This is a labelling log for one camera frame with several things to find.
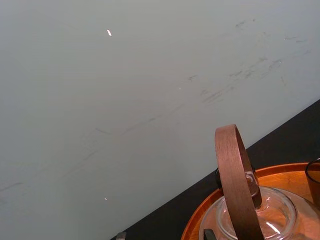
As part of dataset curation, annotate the round orange wooden tray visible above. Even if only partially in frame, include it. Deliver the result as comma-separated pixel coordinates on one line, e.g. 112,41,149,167
180,162,320,240

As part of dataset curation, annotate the black table cloth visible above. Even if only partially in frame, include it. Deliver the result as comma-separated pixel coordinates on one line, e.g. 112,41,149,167
109,99,320,240

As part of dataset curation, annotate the brown glass tumbler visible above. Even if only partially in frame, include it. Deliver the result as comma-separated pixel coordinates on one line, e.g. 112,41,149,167
305,157,320,205

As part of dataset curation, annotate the glass teapot with wooden handle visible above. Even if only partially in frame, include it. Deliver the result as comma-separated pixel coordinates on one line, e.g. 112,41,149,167
199,123,320,240

